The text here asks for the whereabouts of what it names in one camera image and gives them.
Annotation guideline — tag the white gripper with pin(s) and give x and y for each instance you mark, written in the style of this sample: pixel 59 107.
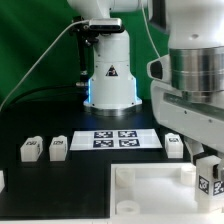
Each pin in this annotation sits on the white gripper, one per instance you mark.
pixel 202 123

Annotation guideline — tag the white square tabletop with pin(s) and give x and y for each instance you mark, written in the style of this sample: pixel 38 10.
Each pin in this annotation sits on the white square tabletop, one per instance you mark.
pixel 157 193

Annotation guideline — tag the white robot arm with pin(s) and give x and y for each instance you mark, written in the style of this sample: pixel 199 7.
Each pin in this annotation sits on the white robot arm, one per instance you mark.
pixel 187 90

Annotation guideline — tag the white block at left edge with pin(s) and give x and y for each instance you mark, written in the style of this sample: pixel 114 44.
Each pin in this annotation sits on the white block at left edge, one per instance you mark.
pixel 2 180

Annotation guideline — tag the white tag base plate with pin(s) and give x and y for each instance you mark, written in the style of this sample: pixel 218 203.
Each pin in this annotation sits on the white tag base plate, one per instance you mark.
pixel 115 139

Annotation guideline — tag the grey camera on stand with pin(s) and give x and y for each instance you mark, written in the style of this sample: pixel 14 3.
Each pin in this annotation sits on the grey camera on stand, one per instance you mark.
pixel 87 35

